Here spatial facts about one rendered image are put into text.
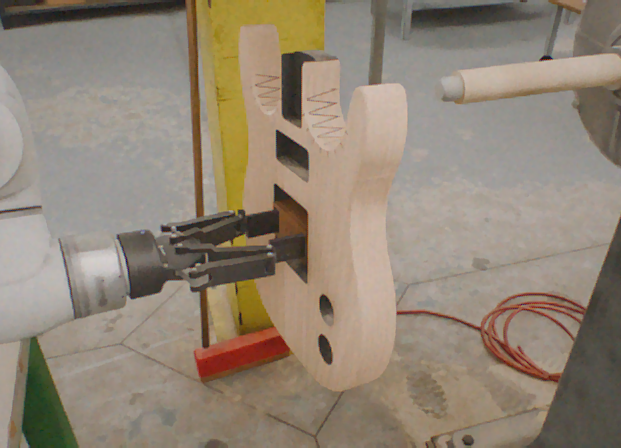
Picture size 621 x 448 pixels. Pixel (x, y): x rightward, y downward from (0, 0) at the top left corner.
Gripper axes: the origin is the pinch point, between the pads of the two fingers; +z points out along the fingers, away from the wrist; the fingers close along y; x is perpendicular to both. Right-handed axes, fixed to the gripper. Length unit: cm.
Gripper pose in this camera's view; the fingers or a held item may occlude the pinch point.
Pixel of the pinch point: (288, 232)
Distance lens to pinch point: 74.8
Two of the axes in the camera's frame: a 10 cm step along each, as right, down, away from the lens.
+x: 0.1, -9.0, -4.3
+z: 8.9, -1.8, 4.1
